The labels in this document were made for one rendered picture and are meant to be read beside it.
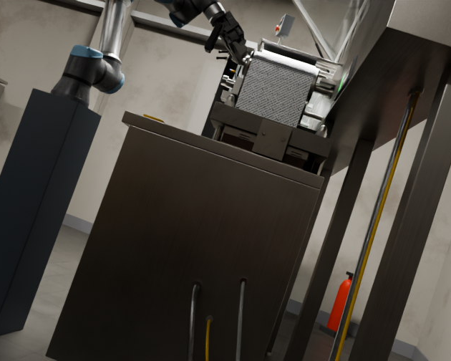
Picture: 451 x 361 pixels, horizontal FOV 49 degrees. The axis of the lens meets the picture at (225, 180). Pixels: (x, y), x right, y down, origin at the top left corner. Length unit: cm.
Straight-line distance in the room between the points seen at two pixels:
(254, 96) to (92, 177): 393
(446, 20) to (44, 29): 563
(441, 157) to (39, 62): 554
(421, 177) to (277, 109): 87
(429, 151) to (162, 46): 480
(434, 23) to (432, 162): 27
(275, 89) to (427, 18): 88
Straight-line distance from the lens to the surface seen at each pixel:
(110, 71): 212
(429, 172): 109
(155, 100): 552
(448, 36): 109
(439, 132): 111
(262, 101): 185
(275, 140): 160
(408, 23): 107
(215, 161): 155
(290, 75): 188
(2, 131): 628
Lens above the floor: 70
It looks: 3 degrees up
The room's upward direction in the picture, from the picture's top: 19 degrees clockwise
